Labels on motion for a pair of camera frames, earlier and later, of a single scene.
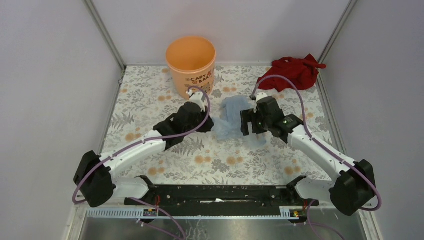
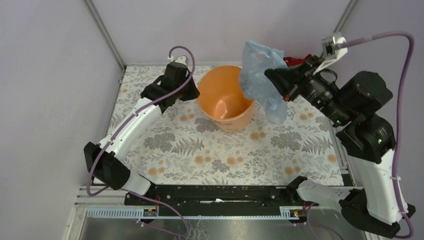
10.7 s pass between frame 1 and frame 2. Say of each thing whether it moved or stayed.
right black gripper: moved
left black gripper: moved
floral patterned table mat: stayed
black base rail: stayed
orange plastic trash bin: moved
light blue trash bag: moved
